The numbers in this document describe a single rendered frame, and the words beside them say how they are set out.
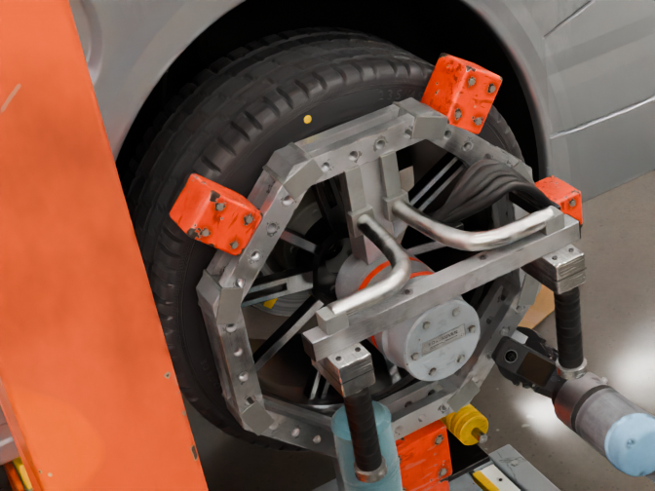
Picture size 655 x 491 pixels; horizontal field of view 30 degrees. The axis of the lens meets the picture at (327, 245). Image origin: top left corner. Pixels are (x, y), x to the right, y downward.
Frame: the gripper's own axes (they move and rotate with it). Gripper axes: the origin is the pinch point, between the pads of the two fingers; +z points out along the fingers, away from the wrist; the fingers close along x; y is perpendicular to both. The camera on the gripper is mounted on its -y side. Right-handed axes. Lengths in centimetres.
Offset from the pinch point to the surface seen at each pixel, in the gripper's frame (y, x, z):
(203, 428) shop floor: 23, -67, 86
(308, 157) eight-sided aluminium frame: -55, 13, -7
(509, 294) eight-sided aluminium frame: -7.0, 7.8, -5.5
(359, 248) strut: -37.7, 4.2, -4.4
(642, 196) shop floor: 126, 36, 97
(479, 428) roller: 2.8, -14.7, -6.2
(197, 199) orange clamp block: -66, 1, -5
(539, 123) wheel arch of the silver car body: -8.1, 33.9, 8.1
